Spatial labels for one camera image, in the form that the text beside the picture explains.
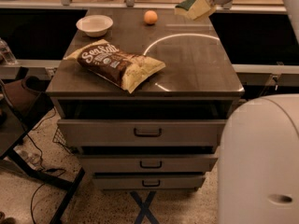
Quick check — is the middle grey drawer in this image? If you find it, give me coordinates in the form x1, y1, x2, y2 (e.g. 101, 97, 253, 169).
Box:
78, 154, 218, 173

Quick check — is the green and yellow sponge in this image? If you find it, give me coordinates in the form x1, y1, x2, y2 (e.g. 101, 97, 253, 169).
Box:
175, 0, 197, 20

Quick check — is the black side table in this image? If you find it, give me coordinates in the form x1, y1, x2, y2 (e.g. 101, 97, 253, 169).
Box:
0, 100, 85, 224

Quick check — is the sea salt chips bag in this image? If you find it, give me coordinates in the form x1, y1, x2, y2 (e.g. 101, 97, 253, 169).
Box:
65, 39, 165, 93

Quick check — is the brown chair seat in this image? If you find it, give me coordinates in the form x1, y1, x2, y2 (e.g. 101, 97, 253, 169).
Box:
1, 76, 42, 117

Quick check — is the bottom grey drawer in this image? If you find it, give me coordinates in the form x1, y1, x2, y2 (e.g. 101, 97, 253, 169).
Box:
93, 175, 206, 190

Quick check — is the grey drawer cabinet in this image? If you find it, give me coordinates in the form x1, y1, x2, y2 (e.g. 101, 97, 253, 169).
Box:
45, 7, 246, 191

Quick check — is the clear plastic water bottle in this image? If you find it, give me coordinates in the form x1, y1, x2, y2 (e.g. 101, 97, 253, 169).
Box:
0, 38, 17, 64

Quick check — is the orange fruit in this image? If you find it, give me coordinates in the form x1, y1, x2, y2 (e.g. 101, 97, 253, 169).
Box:
144, 10, 158, 25

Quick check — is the grey drawer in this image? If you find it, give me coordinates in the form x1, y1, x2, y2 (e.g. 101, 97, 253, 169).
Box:
93, 175, 206, 190
78, 154, 218, 173
58, 119, 225, 147

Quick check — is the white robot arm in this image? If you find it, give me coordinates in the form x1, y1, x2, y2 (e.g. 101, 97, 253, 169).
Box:
218, 94, 299, 224

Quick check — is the blue tape cross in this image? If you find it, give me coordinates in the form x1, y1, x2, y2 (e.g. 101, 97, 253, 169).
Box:
130, 191, 160, 224

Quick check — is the white bowl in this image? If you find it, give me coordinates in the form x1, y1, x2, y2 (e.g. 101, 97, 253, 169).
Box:
76, 15, 113, 37

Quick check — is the top grey drawer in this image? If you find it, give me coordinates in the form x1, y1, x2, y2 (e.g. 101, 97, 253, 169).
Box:
58, 119, 225, 147

